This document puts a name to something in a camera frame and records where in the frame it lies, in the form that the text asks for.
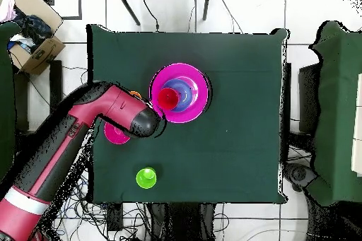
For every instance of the red cup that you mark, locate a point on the red cup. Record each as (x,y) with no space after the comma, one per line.
(168,98)

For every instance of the blue bowl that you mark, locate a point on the blue bowl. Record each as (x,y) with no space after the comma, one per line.
(185,94)

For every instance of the large pink bowl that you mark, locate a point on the large pink bowl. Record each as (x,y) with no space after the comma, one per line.
(198,82)

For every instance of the light green cup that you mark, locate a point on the light green cup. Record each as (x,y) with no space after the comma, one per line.
(146,178)

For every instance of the small magenta bowl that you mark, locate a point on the small magenta bowl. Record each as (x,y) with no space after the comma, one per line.
(113,135)

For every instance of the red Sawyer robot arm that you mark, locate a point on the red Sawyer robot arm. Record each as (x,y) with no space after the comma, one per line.
(113,105)

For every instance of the dark green tablecloth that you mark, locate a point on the dark green tablecloth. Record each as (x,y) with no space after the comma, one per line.
(240,54)

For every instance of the black power box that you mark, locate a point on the black power box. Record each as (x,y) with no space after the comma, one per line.
(114,217)

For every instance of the dark grey chair base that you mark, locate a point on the dark grey chair base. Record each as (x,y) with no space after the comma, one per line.
(299,173)

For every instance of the cardboard box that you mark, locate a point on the cardboard box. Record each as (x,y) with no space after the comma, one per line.
(42,54)

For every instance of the green cloth covered table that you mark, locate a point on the green cloth covered table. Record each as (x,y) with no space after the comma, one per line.
(339,82)
(7,82)

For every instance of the dark blue clothing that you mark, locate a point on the dark blue clothing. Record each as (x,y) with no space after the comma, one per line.
(34,29)

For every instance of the pink cloth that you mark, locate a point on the pink cloth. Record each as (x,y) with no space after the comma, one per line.
(7,9)

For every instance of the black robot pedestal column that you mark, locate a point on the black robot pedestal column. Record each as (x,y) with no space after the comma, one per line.
(183,224)

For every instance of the black stool frame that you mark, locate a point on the black stool frame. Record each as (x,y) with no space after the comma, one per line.
(55,82)

